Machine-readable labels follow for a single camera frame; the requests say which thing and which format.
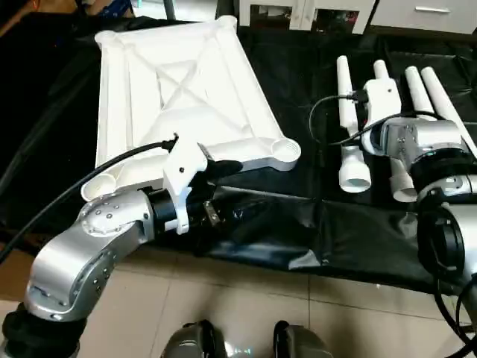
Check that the white plastic table top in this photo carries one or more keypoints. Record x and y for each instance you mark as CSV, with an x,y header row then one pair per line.
x,y
171,82

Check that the white plastic table leg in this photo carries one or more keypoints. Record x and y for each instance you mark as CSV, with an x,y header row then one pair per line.
x,y
417,93
403,183
436,93
354,168

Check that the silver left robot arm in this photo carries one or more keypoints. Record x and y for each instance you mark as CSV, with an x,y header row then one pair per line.
x,y
82,253

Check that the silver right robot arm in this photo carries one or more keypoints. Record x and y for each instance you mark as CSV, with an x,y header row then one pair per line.
x,y
425,138

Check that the black work mat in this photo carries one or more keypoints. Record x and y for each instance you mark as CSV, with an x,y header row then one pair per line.
x,y
313,216

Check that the white glass door cabinet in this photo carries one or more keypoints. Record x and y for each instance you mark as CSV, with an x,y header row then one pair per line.
x,y
305,15

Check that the blue box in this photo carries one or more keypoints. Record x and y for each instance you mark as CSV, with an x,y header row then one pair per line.
x,y
118,7

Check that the white drawer unit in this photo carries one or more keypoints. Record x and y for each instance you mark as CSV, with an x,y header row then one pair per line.
x,y
425,19

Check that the brown cardboard board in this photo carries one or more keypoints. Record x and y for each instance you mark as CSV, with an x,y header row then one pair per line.
x,y
15,13

